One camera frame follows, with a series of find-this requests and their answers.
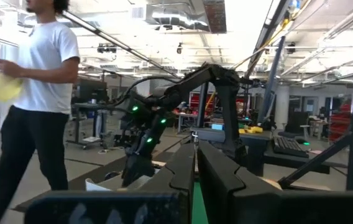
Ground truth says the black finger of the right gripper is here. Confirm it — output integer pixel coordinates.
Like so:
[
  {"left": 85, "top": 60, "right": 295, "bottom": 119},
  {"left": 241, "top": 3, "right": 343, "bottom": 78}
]
[
  {"left": 121, "top": 154, "right": 140, "bottom": 188},
  {"left": 137, "top": 154, "right": 157, "bottom": 187}
]

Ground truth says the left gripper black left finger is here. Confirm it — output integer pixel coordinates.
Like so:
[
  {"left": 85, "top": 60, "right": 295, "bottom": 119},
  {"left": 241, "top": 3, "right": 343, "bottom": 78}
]
[{"left": 137, "top": 142, "right": 196, "bottom": 224}]

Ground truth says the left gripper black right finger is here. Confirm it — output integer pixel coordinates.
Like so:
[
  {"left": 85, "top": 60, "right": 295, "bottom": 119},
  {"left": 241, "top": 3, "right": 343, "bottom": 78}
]
[{"left": 196, "top": 140, "right": 283, "bottom": 224}]

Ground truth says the white plastic bin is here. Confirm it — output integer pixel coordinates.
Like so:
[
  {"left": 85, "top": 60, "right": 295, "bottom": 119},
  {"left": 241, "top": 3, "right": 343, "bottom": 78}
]
[{"left": 85, "top": 167, "right": 162, "bottom": 192}]

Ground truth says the yellow item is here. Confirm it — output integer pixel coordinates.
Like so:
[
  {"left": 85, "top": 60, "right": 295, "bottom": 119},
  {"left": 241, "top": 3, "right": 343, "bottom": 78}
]
[{"left": 238, "top": 125, "right": 264, "bottom": 135}]

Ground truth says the black computer monitor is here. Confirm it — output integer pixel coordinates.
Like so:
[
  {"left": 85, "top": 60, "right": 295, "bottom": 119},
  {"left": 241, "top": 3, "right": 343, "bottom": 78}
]
[{"left": 76, "top": 77, "right": 109, "bottom": 104}]

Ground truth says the black keyboard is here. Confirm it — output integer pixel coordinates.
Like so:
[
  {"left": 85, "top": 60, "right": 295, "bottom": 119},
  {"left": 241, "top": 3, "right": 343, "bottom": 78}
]
[{"left": 272, "top": 136, "right": 310, "bottom": 159}]

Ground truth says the dark low desk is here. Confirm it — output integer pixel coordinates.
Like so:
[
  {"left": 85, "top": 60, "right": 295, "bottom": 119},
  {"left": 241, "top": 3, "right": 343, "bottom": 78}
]
[{"left": 262, "top": 143, "right": 331, "bottom": 175}]

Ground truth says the black office chair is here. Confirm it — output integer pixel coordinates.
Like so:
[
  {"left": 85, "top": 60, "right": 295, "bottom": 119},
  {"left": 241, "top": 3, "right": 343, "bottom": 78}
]
[{"left": 277, "top": 111, "right": 310, "bottom": 140}]

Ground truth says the white round column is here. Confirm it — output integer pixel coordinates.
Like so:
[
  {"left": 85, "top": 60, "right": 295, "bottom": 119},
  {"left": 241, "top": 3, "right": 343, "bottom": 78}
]
[{"left": 273, "top": 85, "right": 290, "bottom": 130}]

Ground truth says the person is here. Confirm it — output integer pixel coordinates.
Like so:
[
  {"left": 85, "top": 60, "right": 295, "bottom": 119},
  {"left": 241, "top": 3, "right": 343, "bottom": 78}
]
[{"left": 0, "top": 0, "right": 81, "bottom": 224}]

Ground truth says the red storage shelf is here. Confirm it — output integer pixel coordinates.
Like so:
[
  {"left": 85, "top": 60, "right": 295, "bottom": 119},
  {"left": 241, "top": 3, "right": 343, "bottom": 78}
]
[{"left": 328, "top": 103, "right": 353, "bottom": 143}]

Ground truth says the yellow cloth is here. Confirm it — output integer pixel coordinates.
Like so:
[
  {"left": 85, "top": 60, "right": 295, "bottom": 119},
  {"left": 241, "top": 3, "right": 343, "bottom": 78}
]
[{"left": 0, "top": 73, "right": 24, "bottom": 102}]

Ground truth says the grey slanted metal post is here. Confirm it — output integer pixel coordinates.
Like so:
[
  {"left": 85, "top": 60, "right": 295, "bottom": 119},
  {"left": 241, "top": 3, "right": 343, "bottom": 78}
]
[{"left": 256, "top": 35, "right": 287, "bottom": 124}]

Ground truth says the silver ventilation duct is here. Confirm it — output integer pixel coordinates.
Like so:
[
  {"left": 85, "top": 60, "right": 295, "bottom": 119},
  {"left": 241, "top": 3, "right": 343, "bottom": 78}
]
[{"left": 144, "top": 2, "right": 211, "bottom": 32}]

